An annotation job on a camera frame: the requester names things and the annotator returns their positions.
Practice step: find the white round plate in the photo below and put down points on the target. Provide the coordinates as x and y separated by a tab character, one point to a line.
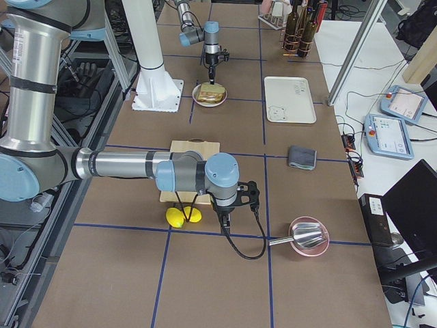
195	92

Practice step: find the pink bowl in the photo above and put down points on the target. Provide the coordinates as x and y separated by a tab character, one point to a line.
318	244

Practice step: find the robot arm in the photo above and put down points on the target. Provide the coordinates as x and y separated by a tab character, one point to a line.
192	33
31	163

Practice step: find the bread slice on plate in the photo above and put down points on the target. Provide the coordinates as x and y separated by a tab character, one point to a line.
210	101

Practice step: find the far teach pendant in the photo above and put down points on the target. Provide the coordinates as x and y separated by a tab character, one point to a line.
403	103

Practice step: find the teach pendant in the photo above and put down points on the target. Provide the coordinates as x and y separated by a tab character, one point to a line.
388	136
403	103

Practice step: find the grey folded cloth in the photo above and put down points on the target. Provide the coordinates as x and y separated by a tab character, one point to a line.
302	158

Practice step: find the black power strip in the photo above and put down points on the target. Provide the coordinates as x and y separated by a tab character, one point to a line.
355	160

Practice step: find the aluminium frame post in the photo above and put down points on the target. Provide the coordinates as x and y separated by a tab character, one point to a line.
375	9

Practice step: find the green wine bottle front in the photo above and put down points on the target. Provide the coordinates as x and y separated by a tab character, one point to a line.
290	30

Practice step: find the bread slice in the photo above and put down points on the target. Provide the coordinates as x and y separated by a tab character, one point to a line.
210	101
207	90

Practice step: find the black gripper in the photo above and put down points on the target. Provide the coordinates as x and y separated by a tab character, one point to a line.
223	210
211	60

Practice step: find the black computer box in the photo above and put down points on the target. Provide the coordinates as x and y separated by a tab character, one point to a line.
375	219

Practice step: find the black monitor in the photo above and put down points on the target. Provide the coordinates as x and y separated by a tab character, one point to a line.
411	205

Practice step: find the yellow lemon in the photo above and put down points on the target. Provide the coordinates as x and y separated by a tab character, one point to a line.
175	217
193	214

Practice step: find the white wire cup rack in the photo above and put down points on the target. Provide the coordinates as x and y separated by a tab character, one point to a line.
277	17

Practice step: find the light pink cup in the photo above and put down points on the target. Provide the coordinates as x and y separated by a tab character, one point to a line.
265	6

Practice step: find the near teach pendant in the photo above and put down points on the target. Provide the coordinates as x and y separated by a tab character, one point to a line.
388	136

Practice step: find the green wine bottle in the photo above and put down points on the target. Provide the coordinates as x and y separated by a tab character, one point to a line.
308	33
290	30

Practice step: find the copper wire bottle rack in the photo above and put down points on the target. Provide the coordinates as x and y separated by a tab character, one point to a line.
299	32

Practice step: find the cream bear tray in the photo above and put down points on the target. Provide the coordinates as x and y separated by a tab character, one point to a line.
288	100

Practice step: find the wooden cutting board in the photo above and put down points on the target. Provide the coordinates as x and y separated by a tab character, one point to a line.
206	150

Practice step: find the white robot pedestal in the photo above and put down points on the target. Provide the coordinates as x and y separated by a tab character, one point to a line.
155	90

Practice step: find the green wine bottle middle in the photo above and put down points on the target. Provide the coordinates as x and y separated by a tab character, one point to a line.
308	33

